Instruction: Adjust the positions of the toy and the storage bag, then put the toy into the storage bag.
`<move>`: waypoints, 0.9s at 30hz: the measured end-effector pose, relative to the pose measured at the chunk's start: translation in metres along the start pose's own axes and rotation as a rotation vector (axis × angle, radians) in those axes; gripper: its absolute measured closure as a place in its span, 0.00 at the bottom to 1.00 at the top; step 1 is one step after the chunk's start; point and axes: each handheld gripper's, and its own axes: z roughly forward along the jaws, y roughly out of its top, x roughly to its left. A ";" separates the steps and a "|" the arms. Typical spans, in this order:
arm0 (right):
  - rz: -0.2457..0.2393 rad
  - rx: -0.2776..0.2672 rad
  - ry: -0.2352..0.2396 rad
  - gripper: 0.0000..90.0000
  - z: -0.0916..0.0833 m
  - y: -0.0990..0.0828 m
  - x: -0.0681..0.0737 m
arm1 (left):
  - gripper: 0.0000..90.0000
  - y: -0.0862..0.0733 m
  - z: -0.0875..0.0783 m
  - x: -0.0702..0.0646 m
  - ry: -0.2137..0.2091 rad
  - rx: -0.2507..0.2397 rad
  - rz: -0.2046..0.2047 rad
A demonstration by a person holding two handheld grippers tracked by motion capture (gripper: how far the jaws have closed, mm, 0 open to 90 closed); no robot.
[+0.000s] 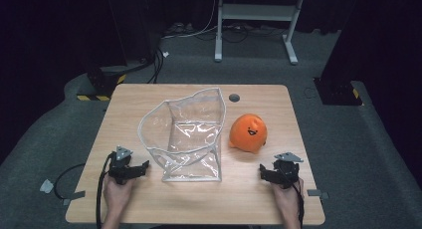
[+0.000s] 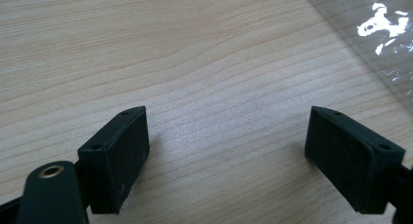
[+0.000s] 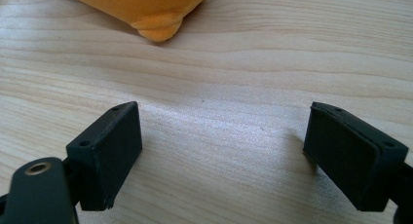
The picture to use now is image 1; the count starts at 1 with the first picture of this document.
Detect black looped floor cable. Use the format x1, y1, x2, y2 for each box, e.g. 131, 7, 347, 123
53, 162, 87, 201

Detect black striped stand base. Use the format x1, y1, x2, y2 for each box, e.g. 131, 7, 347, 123
76, 64, 128, 103
313, 77, 364, 107

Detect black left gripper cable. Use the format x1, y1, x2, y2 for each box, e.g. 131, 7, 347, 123
95, 152, 115, 229

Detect black floor cables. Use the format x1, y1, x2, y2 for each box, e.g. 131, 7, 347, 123
146, 47, 166, 85

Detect white tape scrap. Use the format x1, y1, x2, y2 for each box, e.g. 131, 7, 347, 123
39, 178, 55, 194

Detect white metal stand frame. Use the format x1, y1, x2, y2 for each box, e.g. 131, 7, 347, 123
214, 0, 307, 66

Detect orange plush toy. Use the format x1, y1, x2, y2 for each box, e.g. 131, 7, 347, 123
228, 114, 269, 154

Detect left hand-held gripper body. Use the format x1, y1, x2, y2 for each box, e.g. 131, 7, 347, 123
107, 145, 141, 185

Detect grey table edge bracket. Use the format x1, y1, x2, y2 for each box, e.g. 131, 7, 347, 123
307, 188, 330, 200
62, 190, 87, 206

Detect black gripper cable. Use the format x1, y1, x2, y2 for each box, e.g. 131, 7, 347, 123
292, 175, 306, 229
95, 152, 115, 229

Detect bundle of floor cables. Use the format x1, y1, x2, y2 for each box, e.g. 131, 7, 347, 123
161, 21, 287, 44

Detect clear plastic bag white trim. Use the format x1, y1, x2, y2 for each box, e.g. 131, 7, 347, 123
136, 87, 228, 183

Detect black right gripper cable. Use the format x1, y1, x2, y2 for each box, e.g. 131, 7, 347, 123
292, 175, 306, 229

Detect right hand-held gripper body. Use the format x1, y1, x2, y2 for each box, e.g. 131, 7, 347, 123
271, 151, 305, 190

